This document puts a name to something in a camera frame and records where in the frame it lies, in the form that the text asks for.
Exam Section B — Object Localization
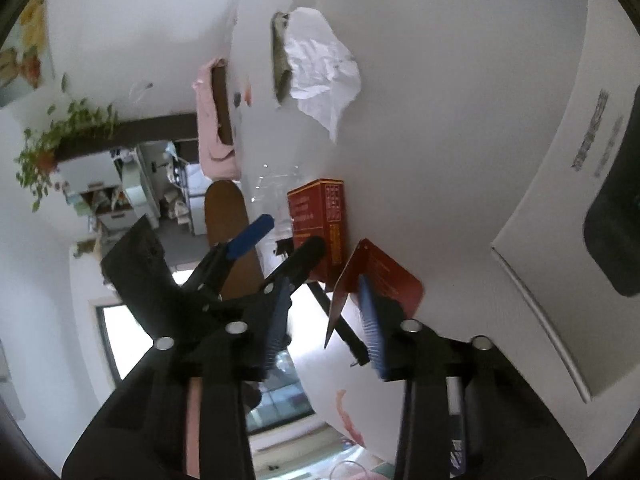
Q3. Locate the red card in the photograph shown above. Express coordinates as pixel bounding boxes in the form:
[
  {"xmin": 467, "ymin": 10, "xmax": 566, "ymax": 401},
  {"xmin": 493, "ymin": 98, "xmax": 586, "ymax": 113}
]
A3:
[{"xmin": 324, "ymin": 238, "xmax": 425, "ymax": 349}]

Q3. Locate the brown wooden chair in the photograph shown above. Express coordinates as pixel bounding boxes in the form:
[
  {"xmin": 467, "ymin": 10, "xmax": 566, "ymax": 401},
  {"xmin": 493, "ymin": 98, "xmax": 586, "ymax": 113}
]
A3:
[{"xmin": 204, "ymin": 179, "xmax": 264, "ymax": 302}]

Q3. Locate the green trailing plant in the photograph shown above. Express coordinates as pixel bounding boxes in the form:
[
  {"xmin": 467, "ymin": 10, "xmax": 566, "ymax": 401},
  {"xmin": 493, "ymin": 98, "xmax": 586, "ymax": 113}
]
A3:
[{"xmin": 15, "ymin": 74, "xmax": 119, "ymax": 212}]

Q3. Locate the cluttered storage shelf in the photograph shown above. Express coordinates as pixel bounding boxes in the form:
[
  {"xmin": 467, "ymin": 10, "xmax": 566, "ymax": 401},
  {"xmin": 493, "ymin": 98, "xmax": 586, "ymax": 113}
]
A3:
[{"xmin": 56, "ymin": 141, "xmax": 207, "ymax": 241}]

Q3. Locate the pink cloth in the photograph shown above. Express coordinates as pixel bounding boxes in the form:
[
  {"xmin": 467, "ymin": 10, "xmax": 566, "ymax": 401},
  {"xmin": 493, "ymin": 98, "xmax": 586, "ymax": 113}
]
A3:
[{"xmin": 192, "ymin": 57, "xmax": 242, "ymax": 181}]

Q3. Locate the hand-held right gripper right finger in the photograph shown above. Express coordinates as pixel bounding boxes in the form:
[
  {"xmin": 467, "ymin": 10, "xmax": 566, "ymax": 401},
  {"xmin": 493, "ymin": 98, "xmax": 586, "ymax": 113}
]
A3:
[{"xmin": 356, "ymin": 274, "xmax": 589, "ymax": 480}]

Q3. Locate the grey-green crumpled wrapper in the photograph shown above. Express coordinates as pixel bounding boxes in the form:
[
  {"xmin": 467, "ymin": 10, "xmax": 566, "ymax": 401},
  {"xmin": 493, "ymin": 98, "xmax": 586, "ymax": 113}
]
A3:
[{"xmin": 271, "ymin": 11, "xmax": 294, "ymax": 105}]

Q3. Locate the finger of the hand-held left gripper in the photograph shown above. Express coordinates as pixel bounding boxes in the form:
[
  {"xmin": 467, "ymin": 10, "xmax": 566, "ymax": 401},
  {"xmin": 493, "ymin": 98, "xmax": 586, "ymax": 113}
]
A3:
[
  {"xmin": 181, "ymin": 213, "xmax": 275, "ymax": 306},
  {"xmin": 220, "ymin": 236, "xmax": 327, "ymax": 321}
]

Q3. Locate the floral wall poster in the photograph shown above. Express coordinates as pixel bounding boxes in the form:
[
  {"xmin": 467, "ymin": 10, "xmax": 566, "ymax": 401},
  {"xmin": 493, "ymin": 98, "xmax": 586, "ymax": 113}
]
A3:
[{"xmin": 0, "ymin": 0, "xmax": 56, "ymax": 107}]

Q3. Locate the large white flat box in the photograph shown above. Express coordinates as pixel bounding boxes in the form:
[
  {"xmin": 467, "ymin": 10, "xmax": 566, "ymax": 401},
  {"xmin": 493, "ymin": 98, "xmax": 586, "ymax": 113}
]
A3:
[{"xmin": 490, "ymin": 0, "xmax": 640, "ymax": 403}]

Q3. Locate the red cardboard box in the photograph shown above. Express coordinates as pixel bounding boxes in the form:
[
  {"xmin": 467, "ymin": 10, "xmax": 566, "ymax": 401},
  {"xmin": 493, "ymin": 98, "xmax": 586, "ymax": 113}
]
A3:
[{"xmin": 287, "ymin": 178, "xmax": 347, "ymax": 284}]

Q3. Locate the crumpled white paper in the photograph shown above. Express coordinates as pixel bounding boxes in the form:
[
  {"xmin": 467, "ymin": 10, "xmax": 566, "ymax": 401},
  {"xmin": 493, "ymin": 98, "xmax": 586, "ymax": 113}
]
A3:
[{"xmin": 286, "ymin": 7, "xmax": 362, "ymax": 144}]

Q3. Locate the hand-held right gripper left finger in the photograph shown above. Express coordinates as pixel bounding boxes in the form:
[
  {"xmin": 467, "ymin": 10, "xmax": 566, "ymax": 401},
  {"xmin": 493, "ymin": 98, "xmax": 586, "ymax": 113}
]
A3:
[{"xmin": 62, "ymin": 277, "xmax": 294, "ymax": 480}]

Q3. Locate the clear plastic bottle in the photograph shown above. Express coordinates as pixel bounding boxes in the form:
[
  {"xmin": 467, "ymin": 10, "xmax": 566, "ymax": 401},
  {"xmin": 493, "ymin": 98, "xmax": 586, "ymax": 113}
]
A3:
[{"xmin": 249, "ymin": 162, "xmax": 302, "ymax": 241}]

